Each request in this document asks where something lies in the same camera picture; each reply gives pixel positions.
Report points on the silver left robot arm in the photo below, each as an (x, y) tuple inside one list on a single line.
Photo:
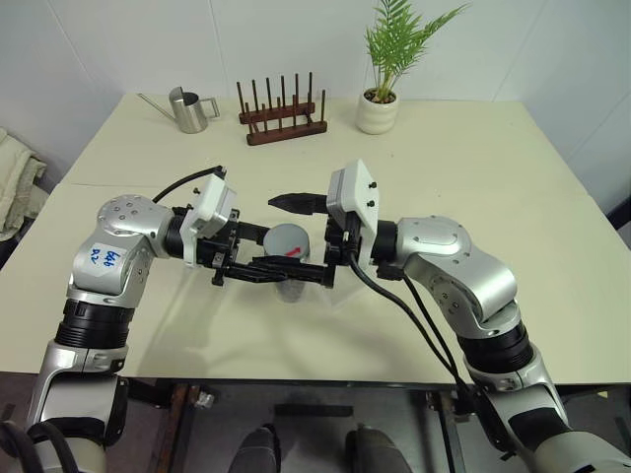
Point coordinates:
[(123, 246)]

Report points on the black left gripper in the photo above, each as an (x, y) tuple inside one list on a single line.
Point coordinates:
[(222, 249)]

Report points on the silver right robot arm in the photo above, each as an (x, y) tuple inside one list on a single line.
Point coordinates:
[(458, 266)]

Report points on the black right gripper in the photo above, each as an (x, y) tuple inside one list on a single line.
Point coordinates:
[(337, 246)]

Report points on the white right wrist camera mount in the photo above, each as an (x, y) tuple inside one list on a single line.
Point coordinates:
[(355, 187)]

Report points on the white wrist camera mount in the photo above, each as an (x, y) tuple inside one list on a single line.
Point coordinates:
[(209, 204), (355, 187)]

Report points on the black furniture piece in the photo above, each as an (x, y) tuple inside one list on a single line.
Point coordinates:
[(620, 213)]

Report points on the stainless steel watering can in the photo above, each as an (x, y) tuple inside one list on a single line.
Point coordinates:
[(189, 113)]

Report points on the beige crumpled cloth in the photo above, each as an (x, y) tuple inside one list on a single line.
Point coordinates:
[(15, 182)]

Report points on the green fern in white pot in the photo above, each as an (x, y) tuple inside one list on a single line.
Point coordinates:
[(377, 113)]

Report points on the clear plastic jar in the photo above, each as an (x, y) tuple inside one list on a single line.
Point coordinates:
[(291, 293)]

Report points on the brown wooden peg rack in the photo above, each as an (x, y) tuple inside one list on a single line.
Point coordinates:
[(281, 125)]

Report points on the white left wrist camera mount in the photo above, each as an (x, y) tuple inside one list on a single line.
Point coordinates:
[(209, 204)]

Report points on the grey cup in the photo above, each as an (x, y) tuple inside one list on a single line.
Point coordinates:
[(283, 242)]

